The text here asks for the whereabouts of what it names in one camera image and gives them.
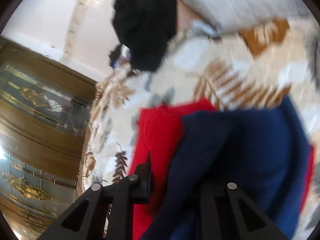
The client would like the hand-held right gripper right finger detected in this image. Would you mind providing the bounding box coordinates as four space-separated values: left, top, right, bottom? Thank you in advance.
197 180 288 240

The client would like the grey quilted pillow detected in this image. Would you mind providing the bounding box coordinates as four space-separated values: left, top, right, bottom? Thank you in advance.
162 0 315 30

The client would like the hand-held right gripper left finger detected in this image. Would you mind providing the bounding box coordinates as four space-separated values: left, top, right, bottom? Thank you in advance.
36 150 153 240

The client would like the red and blue knit sweater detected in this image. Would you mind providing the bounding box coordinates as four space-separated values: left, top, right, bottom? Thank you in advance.
129 96 315 240

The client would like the wooden door with glass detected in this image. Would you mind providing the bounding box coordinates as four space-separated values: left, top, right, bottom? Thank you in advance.
0 36 100 240

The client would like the black garment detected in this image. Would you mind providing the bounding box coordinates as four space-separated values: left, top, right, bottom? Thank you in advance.
111 0 178 72

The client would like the leaf print blanket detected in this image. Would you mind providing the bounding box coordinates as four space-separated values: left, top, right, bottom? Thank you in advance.
82 17 320 240

